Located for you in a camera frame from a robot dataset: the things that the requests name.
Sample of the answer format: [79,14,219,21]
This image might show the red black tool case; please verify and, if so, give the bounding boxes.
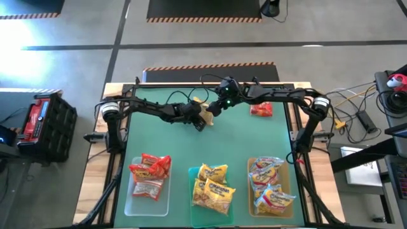
[17,91,78,163]

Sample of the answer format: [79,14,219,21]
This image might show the black floor stand base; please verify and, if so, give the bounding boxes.
[259,0,281,18]

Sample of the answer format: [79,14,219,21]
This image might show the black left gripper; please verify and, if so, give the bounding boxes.
[170,102,207,132]

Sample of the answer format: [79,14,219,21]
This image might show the clear plastic bin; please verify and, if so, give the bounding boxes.
[123,155,171,218]

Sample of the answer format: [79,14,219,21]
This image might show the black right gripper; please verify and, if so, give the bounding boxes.
[206,77,251,118]

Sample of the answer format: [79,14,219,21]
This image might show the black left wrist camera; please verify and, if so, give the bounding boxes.
[183,101,202,113]

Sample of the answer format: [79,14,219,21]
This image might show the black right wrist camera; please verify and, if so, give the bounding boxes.
[219,77,238,96]

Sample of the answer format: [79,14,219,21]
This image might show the black desk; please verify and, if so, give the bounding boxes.
[374,64,407,153]

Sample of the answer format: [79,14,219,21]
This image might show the teal plastic bin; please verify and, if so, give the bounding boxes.
[188,165,237,228]

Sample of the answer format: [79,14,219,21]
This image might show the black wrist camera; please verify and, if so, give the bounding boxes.
[183,101,202,113]
[219,77,238,96]

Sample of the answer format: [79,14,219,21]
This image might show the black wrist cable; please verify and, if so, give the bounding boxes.
[200,73,242,96]
[165,87,210,106]

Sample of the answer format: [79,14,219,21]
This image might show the white board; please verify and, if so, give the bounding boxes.
[340,146,383,188]

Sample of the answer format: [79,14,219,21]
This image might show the black desk crossbar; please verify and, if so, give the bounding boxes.
[330,137,398,174]

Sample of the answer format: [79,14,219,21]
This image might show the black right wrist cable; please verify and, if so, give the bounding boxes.
[200,73,242,96]

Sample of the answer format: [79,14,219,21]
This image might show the coiled black cable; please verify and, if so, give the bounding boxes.
[376,90,407,115]

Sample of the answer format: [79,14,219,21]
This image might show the black metal table frame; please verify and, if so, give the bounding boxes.
[72,76,347,229]

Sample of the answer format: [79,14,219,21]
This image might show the black keyboard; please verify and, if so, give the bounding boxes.
[389,155,407,200]

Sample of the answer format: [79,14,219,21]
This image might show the red Saucy Noods pack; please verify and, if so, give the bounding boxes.
[249,101,274,118]
[141,153,172,179]
[128,163,160,184]
[132,179,165,202]

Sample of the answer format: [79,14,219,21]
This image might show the amber plastic bin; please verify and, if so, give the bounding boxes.
[247,156,295,219]

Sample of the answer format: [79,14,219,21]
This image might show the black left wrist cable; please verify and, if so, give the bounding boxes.
[165,87,210,106]

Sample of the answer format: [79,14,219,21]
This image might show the black device with blue light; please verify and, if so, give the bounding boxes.
[0,125,18,148]

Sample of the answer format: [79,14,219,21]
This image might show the yellow extension cable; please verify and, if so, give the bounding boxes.
[330,88,378,130]

